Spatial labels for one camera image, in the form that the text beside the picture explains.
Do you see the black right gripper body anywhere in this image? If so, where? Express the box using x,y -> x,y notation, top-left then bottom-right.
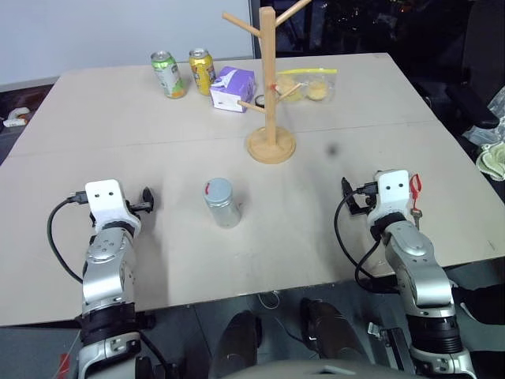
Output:
348,188 -> 378,216

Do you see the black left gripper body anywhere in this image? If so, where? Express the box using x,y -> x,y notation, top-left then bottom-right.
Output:
125,199 -> 153,214

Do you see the key with red tag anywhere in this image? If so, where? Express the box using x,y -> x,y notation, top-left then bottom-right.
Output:
408,172 -> 425,230

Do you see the glass jar with grey lid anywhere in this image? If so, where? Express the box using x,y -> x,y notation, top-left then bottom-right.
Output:
203,177 -> 243,230

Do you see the clear zip bag with cookies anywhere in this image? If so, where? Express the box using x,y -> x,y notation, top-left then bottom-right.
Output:
274,67 -> 339,105

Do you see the wooden peg tree stand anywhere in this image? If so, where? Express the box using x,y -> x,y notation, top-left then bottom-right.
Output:
221,0 -> 312,165

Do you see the green drink can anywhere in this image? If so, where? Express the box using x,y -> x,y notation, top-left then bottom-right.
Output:
150,50 -> 188,100

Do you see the yellow drink can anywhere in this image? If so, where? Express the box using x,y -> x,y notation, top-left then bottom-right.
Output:
188,47 -> 217,97

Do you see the dark rounded shape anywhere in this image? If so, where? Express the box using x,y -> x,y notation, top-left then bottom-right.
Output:
211,310 -> 264,379
299,297 -> 376,366

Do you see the purple tissue box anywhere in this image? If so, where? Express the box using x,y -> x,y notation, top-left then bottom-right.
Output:
209,66 -> 257,115

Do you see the pale green cloth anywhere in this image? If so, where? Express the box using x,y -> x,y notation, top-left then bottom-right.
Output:
474,141 -> 505,179

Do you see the white object on floor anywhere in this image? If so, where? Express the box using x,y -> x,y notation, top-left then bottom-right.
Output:
2,107 -> 31,129

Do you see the clear plastic bag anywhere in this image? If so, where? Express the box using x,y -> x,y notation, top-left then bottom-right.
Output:
462,85 -> 505,148

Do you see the grey robot torso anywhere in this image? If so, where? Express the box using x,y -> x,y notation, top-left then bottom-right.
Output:
220,357 -> 417,379

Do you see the black office chair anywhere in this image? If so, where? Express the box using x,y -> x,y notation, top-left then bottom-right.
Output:
408,0 -> 505,137

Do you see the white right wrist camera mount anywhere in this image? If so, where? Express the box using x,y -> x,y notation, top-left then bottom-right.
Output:
367,169 -> 413,222

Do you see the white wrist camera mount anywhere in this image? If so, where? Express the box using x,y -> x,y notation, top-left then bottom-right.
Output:
367,169 -> 413,222
84,178 -> 143,231

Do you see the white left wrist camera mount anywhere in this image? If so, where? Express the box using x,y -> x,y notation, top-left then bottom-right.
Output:
84,178 -> 143,231

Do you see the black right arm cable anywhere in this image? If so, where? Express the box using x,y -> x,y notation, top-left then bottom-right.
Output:
333,182 -> 400,294

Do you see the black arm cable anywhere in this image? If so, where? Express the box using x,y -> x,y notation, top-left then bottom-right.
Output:
46,191 -> 90,284
333,182 -> 400,294

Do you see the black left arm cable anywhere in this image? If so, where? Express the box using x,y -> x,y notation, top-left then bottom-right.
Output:
46,191 -> 90,284

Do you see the thin white floor cable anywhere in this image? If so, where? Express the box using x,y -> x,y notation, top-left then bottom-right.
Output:
256,291 -> 282,310

